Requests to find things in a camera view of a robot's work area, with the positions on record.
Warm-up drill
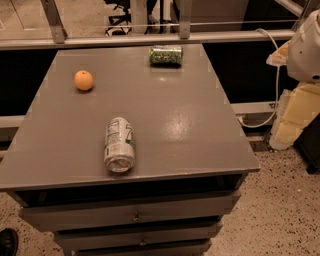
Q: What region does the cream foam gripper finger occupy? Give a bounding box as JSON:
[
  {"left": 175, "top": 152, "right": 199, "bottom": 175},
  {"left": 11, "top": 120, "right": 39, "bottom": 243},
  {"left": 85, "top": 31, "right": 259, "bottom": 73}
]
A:
[{"left": 269, "top": 82, "right": 320, "bottom": 150}]

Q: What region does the green soda can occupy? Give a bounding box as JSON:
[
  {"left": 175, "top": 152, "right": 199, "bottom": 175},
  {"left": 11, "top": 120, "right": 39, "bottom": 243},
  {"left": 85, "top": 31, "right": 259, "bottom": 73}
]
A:
[{"left": 149, "top": 45, "right": 183, "bottom": 65}]

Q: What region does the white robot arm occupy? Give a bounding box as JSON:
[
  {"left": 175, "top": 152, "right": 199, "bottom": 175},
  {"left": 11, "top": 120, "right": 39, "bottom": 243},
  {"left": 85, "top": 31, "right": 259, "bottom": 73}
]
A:
[{"left": 266, "top": 9, "right": 320, "bottom": 150}]

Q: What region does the white 7up can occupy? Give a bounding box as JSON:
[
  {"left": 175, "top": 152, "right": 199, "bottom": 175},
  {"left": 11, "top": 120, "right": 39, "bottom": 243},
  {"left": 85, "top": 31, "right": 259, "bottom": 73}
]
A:
[{"left": 104, "top": 117, "right": 135, "bottom": 173}]

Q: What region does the grey drawer cabinet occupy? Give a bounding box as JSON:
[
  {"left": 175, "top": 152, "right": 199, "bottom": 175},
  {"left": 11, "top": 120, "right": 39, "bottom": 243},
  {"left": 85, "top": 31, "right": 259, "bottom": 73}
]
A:
[{"left": 0, "top": 45, "right": 259, "bottom": 256}]

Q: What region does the black office chair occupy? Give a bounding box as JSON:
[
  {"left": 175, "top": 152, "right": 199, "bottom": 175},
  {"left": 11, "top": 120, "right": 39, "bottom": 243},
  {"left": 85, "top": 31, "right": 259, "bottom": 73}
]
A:
[{"left": 103, "top": 0, "right": 131, "bottom": 36}]

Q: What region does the orange fruit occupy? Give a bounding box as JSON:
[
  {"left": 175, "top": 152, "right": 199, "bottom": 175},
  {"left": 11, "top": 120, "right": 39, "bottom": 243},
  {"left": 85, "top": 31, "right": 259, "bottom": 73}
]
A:
[{"left": 74, "top": 70, "right": 94, "bottom": 91}]

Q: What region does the black shoe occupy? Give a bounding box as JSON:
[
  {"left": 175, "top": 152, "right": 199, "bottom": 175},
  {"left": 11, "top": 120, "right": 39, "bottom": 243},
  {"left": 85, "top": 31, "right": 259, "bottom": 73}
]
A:
[{"left": 0, "top": 228, "right": 18, "bottom": 256}]

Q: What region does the white cable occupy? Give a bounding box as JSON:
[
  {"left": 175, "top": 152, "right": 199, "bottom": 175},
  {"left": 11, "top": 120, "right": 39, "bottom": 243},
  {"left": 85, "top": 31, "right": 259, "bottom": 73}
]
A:
[{"left": 238, "top": 27, "right": 282, "bottom": 129}]

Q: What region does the metal railing frame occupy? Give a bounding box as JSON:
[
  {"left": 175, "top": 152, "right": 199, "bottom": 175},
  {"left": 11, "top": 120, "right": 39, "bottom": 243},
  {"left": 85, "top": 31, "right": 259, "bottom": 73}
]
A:
[{"left": 0, "top": 0, "right": 320, "bottom": 51}]

